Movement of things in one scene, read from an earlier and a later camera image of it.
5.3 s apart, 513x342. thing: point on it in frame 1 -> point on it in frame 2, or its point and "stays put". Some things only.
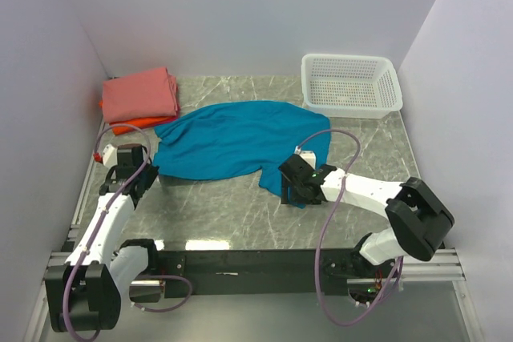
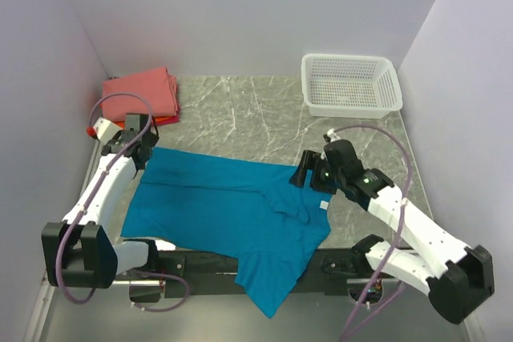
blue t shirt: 246,138 -> 248,208
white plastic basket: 350,85 stays put
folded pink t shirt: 150,94 stays put
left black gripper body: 145,178 -> 143,151
